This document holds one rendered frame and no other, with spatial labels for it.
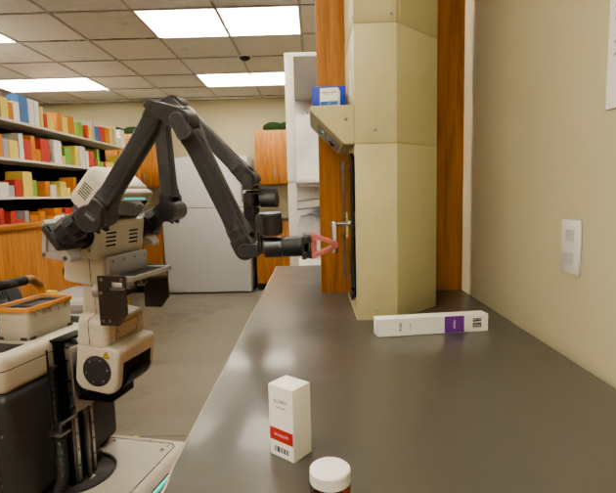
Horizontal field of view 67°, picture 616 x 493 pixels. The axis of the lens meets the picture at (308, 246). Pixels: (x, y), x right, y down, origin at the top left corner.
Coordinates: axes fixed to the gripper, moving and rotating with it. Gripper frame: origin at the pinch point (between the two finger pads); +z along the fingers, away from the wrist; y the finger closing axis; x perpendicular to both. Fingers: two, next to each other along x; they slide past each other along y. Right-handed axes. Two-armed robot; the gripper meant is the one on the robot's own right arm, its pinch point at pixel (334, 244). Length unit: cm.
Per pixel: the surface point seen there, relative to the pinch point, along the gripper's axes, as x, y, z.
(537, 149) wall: -22, -14, 49
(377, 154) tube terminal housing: -23.7, -5.2, 11.9
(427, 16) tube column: -61, 5, 28
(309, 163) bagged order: -31, 136, -7
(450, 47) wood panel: -60, 32, 42
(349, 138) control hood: -28.1, -5.3, 4.7
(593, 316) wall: 12, -39, 48
